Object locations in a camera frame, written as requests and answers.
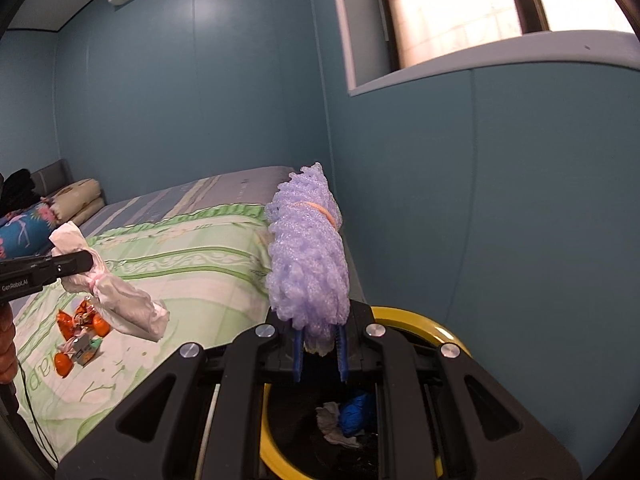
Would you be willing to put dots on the folded blue floral quilt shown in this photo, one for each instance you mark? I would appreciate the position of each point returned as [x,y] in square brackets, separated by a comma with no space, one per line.
[25,232]

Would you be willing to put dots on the yellow rimmed bin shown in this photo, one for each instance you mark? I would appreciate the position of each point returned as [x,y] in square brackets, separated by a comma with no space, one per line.
[415,321]

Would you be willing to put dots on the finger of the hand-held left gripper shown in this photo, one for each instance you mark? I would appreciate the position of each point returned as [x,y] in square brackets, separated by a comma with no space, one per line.
[75,261]

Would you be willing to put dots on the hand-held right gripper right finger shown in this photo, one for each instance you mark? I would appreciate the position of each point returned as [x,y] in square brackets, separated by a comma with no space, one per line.
[343,360]

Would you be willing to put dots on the small printed snack packet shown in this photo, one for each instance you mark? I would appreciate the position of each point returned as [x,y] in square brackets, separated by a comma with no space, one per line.
[86,349]

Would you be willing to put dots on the bed with green floral sheet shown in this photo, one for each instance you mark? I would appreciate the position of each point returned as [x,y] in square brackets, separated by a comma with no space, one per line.
[200,190]

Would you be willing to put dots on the blue plastic glove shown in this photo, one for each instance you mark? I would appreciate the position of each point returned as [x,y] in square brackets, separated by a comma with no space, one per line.
[355,412]

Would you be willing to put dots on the purple foam fruit net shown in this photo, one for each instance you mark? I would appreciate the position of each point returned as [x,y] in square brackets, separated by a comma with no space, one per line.
[305,260]

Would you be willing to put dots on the white plastic bag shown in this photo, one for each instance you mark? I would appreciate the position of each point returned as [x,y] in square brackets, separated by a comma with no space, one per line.
[125,305]

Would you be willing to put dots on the person's left hand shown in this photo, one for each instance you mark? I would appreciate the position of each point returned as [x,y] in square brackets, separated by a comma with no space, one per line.
[6,340]

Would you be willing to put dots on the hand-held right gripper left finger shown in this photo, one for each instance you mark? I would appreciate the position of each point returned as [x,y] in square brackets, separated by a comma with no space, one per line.
[298,360]

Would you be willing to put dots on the white tissue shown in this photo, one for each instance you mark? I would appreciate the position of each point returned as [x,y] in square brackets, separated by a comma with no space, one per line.
[327,420]

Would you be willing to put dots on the beige pillows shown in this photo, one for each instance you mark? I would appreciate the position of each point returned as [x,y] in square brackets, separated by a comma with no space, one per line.
[80,195]

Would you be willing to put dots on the grey padded headboard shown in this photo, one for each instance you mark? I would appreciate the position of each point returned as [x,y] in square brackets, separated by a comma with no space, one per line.
[55,175]

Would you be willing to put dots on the pile of black clothes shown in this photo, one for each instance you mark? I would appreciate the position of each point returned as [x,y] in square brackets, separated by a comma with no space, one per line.
[17,185]

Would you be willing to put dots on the white window trim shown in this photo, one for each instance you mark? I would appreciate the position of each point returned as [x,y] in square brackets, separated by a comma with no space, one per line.
[500,55]

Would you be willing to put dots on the window with dark frame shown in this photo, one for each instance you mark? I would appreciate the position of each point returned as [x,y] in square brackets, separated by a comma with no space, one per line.
[450,10]

